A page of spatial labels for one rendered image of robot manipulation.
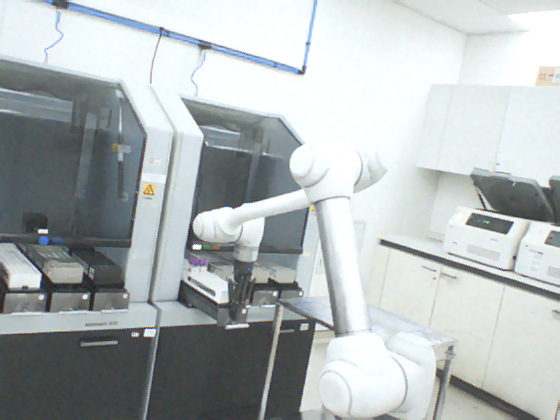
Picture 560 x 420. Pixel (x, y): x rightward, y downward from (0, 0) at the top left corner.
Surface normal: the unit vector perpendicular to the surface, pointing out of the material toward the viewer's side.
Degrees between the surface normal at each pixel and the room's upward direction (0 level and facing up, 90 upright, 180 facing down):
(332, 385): 100
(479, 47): 90
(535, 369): 90
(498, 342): 90
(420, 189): 90
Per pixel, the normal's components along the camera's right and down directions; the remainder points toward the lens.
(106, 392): 0.59, 0.18
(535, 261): -0.79, -0.07
